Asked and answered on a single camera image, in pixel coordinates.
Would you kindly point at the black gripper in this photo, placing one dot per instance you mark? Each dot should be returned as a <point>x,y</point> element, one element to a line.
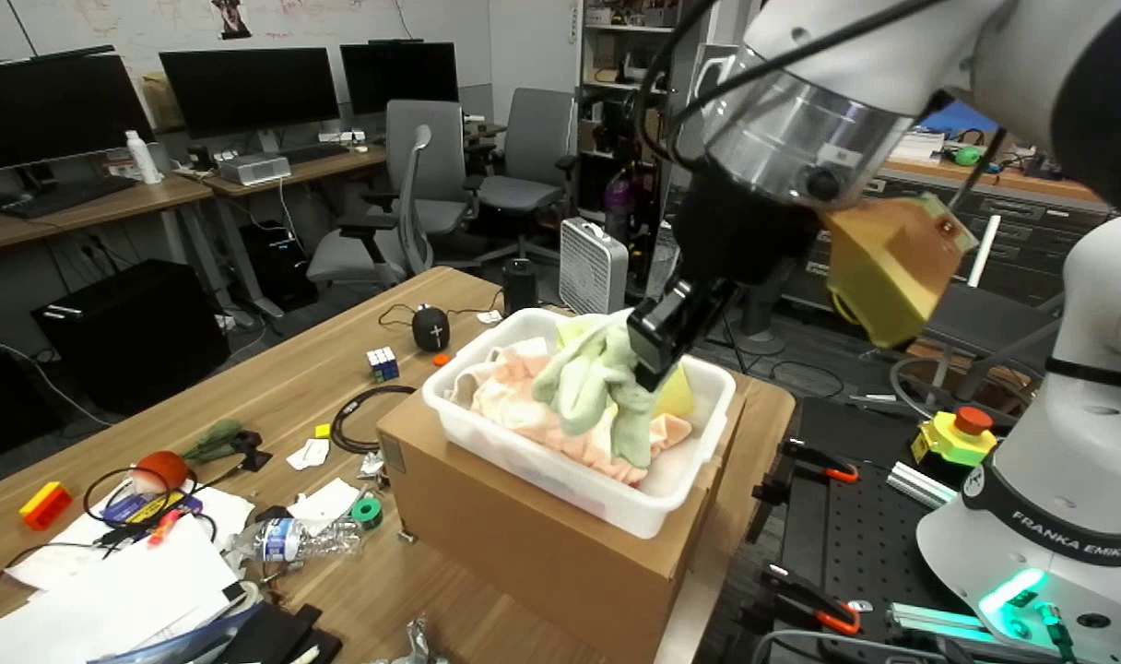
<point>731,242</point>

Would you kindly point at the light green towel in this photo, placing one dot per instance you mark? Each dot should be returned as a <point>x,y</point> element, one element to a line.
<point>592,378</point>

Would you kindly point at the peach t-shirt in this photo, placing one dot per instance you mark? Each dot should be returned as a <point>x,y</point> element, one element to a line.
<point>503,391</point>

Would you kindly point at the yellow towel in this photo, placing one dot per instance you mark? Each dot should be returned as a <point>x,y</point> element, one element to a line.
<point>677,396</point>

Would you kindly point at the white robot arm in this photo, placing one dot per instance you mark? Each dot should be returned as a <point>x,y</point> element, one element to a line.
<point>809,113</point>

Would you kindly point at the white box fan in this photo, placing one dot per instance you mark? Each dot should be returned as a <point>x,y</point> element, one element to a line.
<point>592,266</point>

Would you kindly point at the brown cardboard box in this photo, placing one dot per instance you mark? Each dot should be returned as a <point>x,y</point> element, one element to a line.
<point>557,584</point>

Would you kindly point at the white plastic bin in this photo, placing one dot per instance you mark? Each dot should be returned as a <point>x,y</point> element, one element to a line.
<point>631,505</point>

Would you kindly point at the grey office chair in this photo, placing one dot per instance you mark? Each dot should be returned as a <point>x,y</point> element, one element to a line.
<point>425,158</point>
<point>534,190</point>

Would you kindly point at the rubiks cube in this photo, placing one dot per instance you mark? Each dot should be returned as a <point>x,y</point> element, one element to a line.
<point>383,362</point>

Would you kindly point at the emergency stop button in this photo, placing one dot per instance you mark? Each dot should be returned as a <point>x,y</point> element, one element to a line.
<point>958,436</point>

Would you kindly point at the green tape roll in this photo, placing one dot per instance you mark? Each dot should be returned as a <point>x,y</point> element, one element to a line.
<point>366,511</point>

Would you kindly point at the right black monitor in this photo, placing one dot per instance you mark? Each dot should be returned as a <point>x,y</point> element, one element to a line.
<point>389,70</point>

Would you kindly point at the black monitor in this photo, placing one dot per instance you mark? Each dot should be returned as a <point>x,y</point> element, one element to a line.
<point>65,105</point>
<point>254,89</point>
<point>389,70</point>

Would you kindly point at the crumpled plastic bottle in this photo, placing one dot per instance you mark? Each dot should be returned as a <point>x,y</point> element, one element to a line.
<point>281,543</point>

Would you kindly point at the middle black monitor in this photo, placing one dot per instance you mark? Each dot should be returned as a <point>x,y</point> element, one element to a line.
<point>254,89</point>

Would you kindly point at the white spray bottle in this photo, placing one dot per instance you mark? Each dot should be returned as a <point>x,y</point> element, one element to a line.
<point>142,155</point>

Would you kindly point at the black computer case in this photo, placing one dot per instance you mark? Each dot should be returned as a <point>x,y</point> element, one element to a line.
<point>136,335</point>

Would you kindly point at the white papers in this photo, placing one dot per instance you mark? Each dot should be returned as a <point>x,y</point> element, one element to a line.
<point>87,602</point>

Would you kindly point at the left black monitor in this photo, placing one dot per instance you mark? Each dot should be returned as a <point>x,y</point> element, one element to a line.
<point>65,105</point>

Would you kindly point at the yellow red toy block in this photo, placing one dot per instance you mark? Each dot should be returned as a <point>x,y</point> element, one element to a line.
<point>45,505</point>

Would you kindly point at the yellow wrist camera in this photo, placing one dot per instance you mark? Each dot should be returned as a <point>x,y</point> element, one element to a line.
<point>892,263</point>

